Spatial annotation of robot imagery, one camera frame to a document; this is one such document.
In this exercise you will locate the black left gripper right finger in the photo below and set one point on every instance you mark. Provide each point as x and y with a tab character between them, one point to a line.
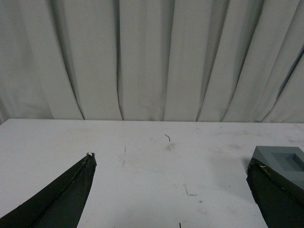
280	201

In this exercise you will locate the gray base block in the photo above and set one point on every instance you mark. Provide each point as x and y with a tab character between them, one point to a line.
286	161

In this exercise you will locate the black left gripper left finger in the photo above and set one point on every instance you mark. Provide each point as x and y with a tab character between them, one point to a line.
60	204

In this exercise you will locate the white curtain backdrop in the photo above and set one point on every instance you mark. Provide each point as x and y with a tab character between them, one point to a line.
153	60

